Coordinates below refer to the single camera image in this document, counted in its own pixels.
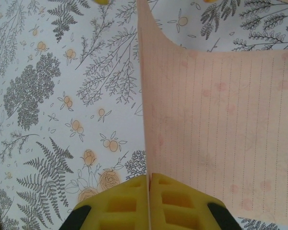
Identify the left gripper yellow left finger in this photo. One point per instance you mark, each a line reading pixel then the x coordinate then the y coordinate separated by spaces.
pixel 105 210

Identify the floral patterned table cover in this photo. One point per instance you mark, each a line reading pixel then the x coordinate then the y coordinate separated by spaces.
pixel 38 72

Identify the pink lined letter paper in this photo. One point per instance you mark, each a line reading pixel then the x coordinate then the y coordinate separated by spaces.
pixel 218 119

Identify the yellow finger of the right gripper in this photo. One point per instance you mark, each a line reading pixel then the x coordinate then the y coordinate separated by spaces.
pixel 210 1
pixel 102 1

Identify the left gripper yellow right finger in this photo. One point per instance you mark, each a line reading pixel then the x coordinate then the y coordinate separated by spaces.
pixel 187 210

